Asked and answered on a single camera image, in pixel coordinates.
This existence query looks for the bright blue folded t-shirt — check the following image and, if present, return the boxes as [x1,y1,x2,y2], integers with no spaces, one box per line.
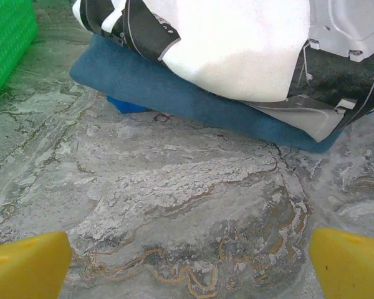
[107,95,374,118]

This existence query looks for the white t-shirt with black print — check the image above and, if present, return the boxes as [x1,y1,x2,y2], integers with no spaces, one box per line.
[72,0,374,143]

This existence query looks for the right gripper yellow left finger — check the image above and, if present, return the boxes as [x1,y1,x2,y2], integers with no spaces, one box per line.
[0,230,73,299]

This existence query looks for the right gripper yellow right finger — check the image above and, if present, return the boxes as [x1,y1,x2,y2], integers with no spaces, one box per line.
[309,227,374,299]

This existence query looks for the green plastic basket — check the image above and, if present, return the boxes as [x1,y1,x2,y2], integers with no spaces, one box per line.
[0,0,39,109]

